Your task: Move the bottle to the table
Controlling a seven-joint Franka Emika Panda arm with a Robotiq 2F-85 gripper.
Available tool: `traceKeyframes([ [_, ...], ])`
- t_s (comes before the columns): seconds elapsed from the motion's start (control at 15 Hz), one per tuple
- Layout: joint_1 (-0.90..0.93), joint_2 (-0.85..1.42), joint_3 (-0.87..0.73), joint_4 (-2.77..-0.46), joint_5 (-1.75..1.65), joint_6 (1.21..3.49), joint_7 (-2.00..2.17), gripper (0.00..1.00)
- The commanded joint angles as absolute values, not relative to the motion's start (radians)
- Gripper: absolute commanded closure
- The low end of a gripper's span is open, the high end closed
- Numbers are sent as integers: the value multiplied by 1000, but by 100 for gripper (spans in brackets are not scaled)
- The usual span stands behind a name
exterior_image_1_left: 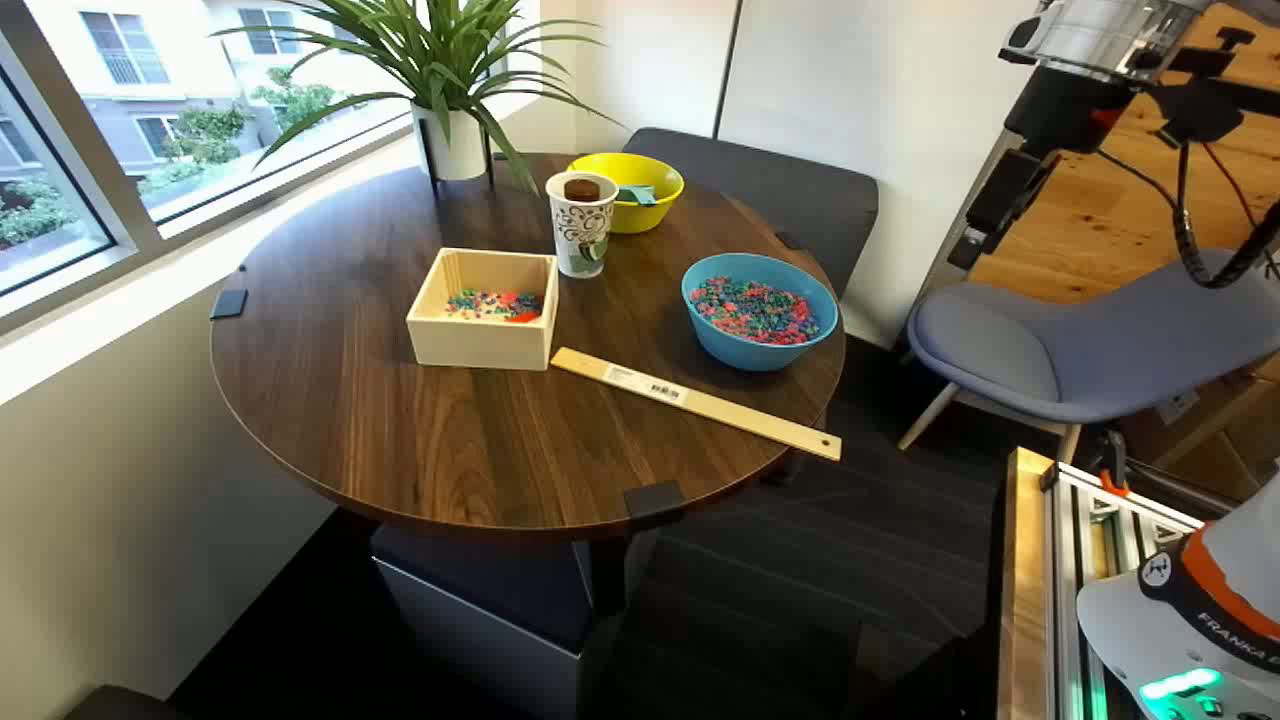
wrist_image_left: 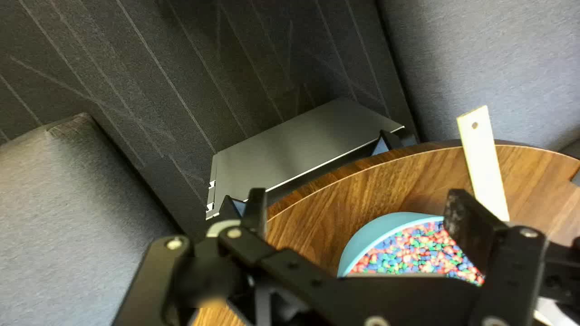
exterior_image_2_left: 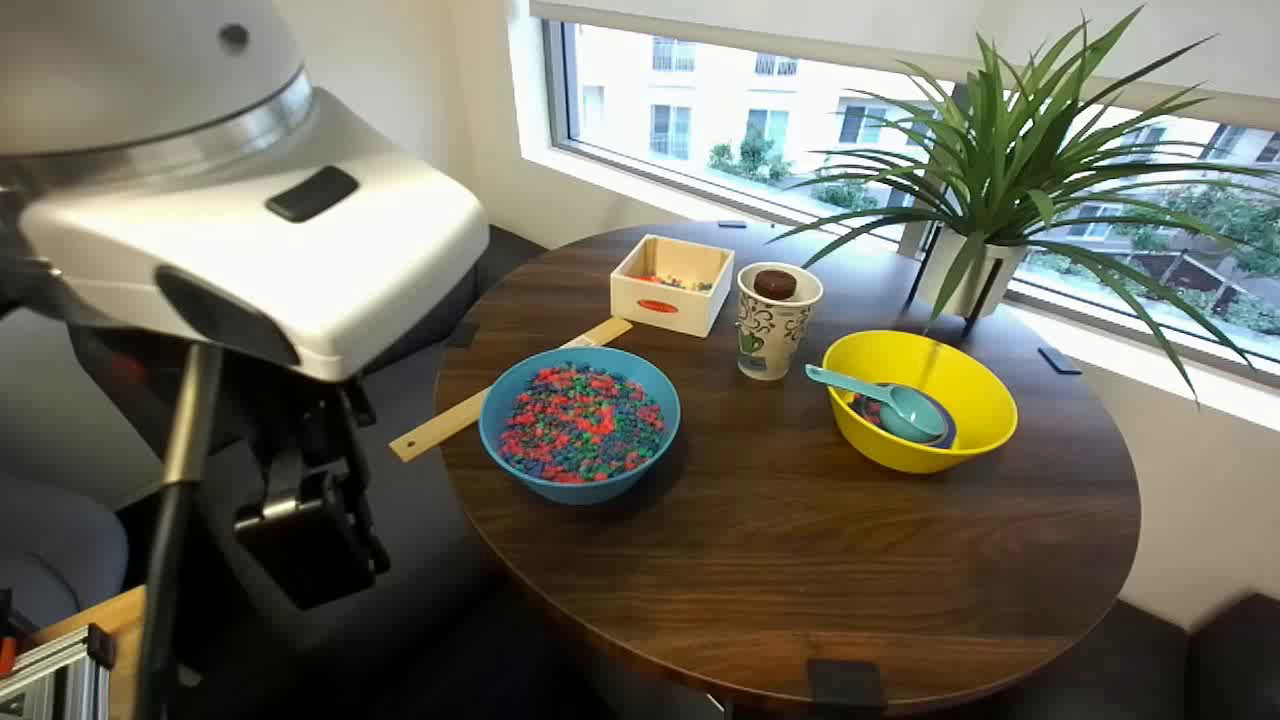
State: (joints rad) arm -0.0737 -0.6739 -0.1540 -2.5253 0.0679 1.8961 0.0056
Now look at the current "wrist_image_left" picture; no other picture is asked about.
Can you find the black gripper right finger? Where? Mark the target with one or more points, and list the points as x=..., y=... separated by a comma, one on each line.
x=477, y=229

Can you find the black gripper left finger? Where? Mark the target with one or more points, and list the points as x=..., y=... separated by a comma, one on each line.
x=254, y=211

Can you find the multicolour beads heap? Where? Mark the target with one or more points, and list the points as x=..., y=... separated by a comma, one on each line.
x=418, y=251

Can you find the long wooden ruler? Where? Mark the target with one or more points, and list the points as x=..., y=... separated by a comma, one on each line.
x=483, y=164

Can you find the blue plastic bowl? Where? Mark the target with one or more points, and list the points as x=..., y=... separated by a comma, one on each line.
x=374, y=233

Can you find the grey upholstered seat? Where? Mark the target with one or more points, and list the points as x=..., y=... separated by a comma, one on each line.
x=496, y=61

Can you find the grey-blue upholstered chair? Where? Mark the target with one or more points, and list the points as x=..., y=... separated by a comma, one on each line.
x=61, y=229

